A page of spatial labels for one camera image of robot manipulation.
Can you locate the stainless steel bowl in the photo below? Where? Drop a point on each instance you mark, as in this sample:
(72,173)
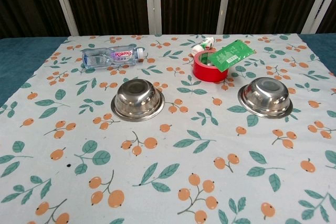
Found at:
(266,95)
(136,98)

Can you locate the red tape roll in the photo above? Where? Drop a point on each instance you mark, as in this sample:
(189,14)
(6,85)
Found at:
(207,73)

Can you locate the orange fruit print tablecloth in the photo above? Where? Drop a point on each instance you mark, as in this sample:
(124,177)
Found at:
(168,155)

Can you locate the small white green-label bottle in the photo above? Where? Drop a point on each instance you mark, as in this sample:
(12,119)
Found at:
(203,43)

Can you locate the clear plastic water bottle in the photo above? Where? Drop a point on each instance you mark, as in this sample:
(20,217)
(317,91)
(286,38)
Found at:
(105,57)

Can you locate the green foil sachet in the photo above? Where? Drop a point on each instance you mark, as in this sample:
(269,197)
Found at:
(231,53)

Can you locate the white double screen post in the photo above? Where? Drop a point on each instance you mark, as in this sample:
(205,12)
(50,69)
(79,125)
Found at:
(152,3)

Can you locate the white screen frame post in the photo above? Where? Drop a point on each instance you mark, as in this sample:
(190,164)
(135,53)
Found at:
(317,6)
(65,6)
(224,3)

